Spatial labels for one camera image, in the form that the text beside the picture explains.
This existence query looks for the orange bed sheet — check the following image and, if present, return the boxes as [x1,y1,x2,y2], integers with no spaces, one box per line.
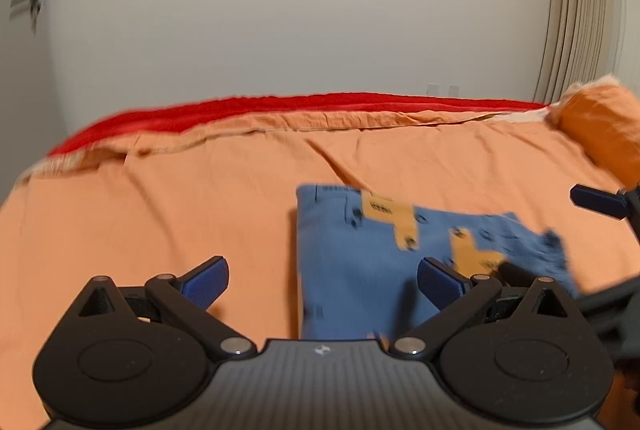
[0,107,640,430]

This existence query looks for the red blanket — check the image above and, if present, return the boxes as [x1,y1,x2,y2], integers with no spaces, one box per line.
[47,93,548,157]

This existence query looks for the beige pleated curtain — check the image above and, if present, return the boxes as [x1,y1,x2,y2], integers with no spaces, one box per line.
[532,0,629,104]

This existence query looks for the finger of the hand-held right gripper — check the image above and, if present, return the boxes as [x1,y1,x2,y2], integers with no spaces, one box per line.
[570,183,640,222]

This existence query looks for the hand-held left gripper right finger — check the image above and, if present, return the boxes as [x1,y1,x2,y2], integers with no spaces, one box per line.
[389,257,577,359]

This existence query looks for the blue pants with yellow print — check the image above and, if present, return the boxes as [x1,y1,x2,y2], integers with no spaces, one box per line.
[294,183,582,342]

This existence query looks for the wall-mounted fixture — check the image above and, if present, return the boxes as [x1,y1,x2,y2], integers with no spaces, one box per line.
[9,0,46,32]

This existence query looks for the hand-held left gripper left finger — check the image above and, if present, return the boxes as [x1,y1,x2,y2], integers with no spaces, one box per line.
[77,255,259,361]

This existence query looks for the orange pillow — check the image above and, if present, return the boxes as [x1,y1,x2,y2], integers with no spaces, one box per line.
[551,76,640,190]

